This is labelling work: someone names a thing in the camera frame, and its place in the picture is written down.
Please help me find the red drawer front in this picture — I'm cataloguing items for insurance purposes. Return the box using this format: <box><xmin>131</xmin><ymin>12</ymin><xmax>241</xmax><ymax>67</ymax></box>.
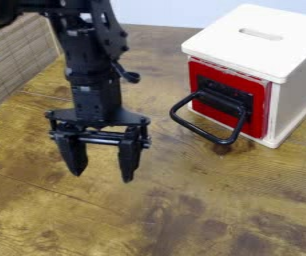
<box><xmin>189</xmin><ymin>57</ymin><xmax>273</xmax><ymax>139</ymax></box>

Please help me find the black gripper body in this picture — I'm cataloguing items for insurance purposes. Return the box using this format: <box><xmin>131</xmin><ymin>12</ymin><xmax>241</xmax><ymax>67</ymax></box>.
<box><xmin>46</xmin><ymin>59</ymin><xmax>151</xmax><ymax>147</ymax></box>

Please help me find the black metal drawer handle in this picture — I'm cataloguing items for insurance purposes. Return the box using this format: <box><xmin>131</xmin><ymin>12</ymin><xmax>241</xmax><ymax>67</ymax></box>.
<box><xmin>169</xmin><ymin>89</ymin><xmax>251</xmax><ymax>146</ymax></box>

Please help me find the white wooden drawer box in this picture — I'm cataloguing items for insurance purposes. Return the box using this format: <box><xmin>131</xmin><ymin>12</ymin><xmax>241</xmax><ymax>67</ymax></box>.
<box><xmin>171</xmin><ymin>4</ymin><xmax>306</xmax><ymax>148</ymax></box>

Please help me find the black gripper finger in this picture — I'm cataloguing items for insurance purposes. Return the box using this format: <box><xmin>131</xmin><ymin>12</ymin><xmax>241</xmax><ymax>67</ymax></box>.
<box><xmin>54</xmin><ymin>133</ymin><xmax>88</xmax><ymax>176</ymax></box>
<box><xmin>119</xmin><ymin>128</ymin><xmax>142</xmax><ymax>183</ymax></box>

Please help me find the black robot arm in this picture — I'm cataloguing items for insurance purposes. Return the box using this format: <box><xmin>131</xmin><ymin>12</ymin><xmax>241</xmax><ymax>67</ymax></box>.
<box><xmin>0</xmin><ymin>0</ymin><xmax>151</xmax><ymax>182</ymax></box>

